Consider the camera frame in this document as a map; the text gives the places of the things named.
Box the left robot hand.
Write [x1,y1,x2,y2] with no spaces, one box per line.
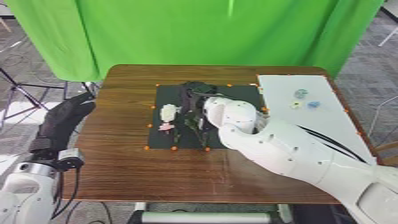
[35,92,97,145]

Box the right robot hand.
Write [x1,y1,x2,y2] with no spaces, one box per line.
[177,80,220,116]

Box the dark mat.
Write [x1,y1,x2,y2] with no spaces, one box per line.
[145,82,266,150]

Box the white flower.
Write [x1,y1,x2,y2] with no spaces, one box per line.
[157,103,181,123]

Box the black tripod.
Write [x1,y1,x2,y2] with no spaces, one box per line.
[0,67,67,125]

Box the pink flower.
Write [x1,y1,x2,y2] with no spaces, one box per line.
[156,122,182,143]

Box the green sprig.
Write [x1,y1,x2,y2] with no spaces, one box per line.
[182,114,212,149]

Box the white sheet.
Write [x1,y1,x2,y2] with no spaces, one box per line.
[255,74,378,165]

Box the pale grey bar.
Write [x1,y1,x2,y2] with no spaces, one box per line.
[138,211,275,224]

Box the black cable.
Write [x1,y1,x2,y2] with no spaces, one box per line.
[47,164,85,221]

